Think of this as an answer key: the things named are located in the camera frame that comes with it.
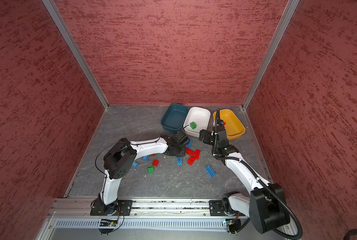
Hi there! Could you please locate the red lego low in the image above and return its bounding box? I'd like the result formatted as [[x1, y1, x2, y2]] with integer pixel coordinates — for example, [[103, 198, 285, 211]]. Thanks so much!
[[188, 157, 196, 166]]

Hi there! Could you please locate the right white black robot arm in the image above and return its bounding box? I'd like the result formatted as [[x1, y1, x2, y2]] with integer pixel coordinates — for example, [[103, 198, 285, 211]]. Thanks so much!
[[199, 124, 303, 240]]

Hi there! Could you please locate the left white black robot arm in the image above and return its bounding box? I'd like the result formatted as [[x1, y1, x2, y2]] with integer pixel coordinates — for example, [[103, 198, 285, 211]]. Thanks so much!
[[99, 131, 190, 207]]

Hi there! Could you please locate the yellow container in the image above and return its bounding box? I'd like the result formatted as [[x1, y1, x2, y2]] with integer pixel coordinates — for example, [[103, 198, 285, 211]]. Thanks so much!
[[220, 109, 246, 140]]

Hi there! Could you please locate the dark teal container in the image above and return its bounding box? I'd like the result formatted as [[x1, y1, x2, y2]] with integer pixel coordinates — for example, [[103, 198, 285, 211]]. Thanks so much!
[[160, 104, 189, 133]]

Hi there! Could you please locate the white container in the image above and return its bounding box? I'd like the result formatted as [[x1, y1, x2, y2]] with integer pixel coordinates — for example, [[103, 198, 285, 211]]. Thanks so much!
[[184, 107, 211, 138]]

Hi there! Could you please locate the small red lego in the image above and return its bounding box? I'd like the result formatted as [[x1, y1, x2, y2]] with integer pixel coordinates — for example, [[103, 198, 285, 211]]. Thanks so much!
[[152, 160, 159, 167]]

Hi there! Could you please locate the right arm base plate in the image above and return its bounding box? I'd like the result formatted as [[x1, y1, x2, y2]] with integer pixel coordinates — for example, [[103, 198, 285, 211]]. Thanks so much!
[[209, 199, 245, 217]]

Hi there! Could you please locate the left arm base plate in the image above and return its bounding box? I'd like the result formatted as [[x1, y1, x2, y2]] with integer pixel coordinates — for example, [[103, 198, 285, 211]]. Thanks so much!
[[90, 199, 133, 216]]

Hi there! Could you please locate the aluminium front rail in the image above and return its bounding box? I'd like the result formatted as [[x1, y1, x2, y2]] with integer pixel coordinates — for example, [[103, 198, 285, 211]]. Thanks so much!
[[47, 197, 292, 219]]

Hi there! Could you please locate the right aluminium corner post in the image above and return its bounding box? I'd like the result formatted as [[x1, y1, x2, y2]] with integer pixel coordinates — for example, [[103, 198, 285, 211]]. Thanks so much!
[[242, 0, 300, 111]]

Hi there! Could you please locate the aluminium corner post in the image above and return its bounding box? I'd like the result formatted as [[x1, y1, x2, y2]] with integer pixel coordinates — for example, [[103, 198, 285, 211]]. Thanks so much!
[[242, 0, 300, 111], [42, 0, 110, 111]]

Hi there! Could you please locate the left aluminium corner post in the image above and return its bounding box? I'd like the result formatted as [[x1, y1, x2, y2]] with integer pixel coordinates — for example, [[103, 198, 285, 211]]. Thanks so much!
[[42, 0, 110, 111]]

